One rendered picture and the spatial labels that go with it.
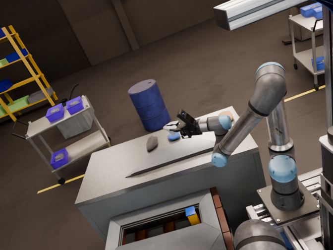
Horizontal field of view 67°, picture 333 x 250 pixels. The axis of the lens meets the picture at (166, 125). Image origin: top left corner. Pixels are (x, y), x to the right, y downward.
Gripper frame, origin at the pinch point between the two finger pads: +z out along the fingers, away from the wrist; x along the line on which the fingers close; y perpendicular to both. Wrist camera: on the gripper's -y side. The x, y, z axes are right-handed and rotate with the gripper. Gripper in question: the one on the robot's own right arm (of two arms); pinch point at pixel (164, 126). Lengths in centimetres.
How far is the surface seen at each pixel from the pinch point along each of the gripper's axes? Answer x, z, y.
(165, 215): -20, 20, 60
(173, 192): -4, 17, 57
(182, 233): -33, 3, 57
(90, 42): 787, 644, 164
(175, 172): 0.6, 9.8, 41.1
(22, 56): 426, 592, 41
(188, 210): -19, 2, 55
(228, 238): -32, -24, 59
